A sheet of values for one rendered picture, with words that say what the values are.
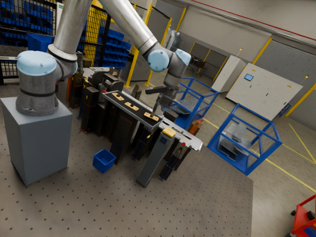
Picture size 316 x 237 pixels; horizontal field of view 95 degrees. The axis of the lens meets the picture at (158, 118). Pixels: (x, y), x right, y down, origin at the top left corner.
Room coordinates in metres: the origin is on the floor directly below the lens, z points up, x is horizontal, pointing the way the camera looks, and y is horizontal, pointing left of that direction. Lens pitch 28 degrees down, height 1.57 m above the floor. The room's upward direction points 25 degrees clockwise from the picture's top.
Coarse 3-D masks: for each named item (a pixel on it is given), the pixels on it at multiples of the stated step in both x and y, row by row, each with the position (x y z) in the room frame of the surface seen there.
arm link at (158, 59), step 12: (108, 0) 0.51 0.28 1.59; (120, 0) 0.52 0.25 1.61; (108, 12) 0.53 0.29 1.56; (120, 12) 0.52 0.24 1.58; (132, 12) 0.53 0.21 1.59; (120, 24) 0.53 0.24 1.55; (132, 24) 0.52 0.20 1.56; (144, 24) 0.55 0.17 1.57; (132, 36) 0.53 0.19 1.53; (144, 36) 0.54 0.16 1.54; (144, 48) 0.54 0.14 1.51; (156, 48) 0.55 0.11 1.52; (156, 60) 0.53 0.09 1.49; (168, 60) 0.57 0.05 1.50
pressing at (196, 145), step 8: (88, 72) 1.31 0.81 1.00; (128, 96) 1.20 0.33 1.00; (144, 104) 1.19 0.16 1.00; (168, 120) 1.10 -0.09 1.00; (160, 128) 0.95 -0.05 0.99; (176, 128) 1.03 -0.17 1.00; (176, 136) 0.91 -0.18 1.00; (192, 136) 1.02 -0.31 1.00; (192, 144) 0.91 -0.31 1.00; (200, 144) 0.96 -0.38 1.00
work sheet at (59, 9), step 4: (56, 4) 1.41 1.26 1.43; (60, 4) 1.45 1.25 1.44; (56, 8) 1.41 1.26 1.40; (60, 8) 1.45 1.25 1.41; (56, 12) 1.42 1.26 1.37; (60, 12) 1.45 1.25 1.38; (56, 16) 1.42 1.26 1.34; (60, 16) 1.45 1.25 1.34; (56, 20) 1.42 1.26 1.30; (56, 24) 1.42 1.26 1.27; (56, 28) 1.42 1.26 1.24
